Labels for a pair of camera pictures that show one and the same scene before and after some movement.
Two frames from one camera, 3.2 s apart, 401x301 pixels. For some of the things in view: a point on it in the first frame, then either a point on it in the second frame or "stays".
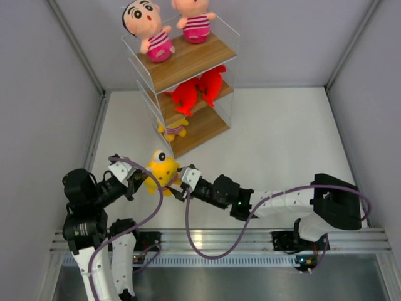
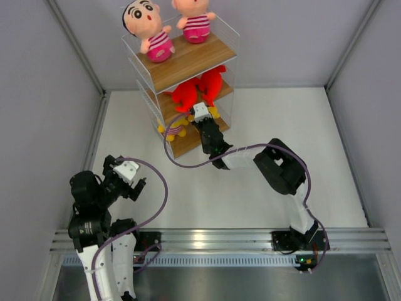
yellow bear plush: x=170 y=131 stays
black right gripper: x=180 y=195 -> x=198 y=125
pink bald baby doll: x=195 y=20 stays
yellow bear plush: x=165 y=170 -> x=213 y=111
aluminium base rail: x=246 y=240 stays
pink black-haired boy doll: x=143 y=19 stays
